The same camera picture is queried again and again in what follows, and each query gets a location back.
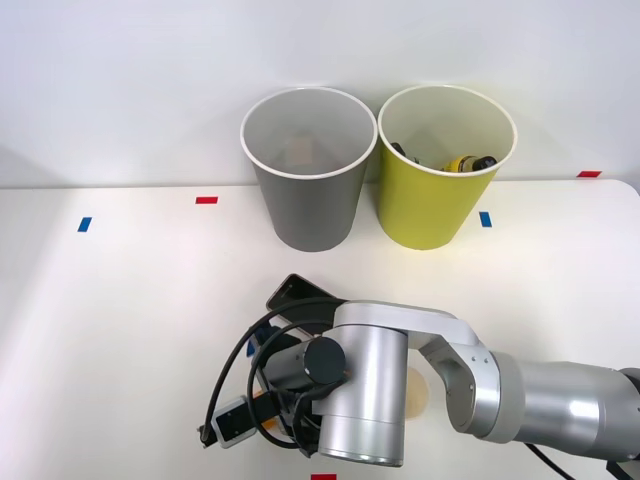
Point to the grey plastic waste bin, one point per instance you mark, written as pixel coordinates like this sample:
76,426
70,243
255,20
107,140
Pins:
310,210

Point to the small cream paper cup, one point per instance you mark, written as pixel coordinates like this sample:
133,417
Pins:
419,395

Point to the yellow bottle with black cap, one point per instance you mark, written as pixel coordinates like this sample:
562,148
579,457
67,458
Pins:
462,163

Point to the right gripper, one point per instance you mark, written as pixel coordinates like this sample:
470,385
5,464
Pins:
286,343

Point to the black smartphone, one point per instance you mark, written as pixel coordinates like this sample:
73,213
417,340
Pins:
295,292

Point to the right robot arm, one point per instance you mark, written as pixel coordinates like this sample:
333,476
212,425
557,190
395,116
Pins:
370,375

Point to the yellow-green plastic waste bin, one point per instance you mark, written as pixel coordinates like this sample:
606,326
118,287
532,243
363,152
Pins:
425,210

